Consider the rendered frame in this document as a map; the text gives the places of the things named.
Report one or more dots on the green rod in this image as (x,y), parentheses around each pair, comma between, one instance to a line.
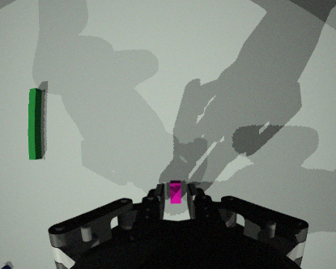
(34,119)

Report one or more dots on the magenta rod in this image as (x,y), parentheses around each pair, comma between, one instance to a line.
(175,191)

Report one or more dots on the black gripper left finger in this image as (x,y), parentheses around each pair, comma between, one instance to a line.
(72,237)

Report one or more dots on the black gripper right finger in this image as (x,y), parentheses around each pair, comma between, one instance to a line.
(285,233)

